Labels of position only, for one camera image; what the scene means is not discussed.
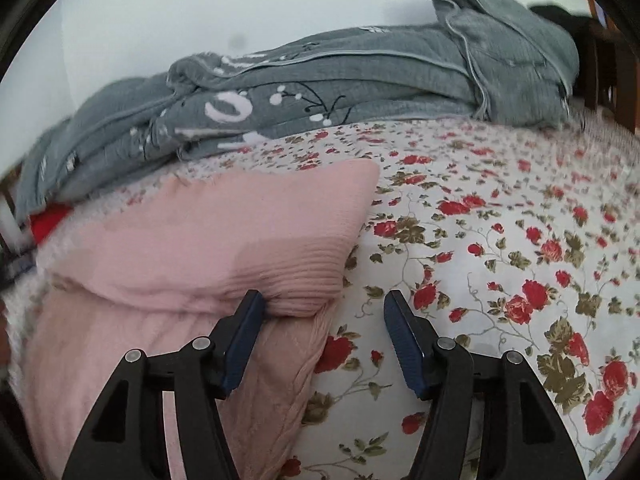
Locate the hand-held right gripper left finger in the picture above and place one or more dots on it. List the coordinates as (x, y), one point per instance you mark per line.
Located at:
(243, 337)

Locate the wooden bed frame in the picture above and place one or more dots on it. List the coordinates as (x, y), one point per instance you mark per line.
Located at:
(602, 60)

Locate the pink knit sweater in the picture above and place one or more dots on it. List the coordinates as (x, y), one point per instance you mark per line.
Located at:
(200, 240)

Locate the grey printed quilt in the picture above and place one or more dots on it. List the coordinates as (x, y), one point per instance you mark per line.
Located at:
(375, 75)

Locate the dark cloth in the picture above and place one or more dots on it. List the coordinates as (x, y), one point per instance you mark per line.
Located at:
(560, 17)

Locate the floral bed sheet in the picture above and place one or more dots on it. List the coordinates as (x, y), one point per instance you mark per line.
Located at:
(500, 210)

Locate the red cloth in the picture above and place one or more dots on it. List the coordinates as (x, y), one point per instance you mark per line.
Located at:
(47, 222)

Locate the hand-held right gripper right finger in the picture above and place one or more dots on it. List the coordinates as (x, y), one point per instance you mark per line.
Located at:
(401, 340)

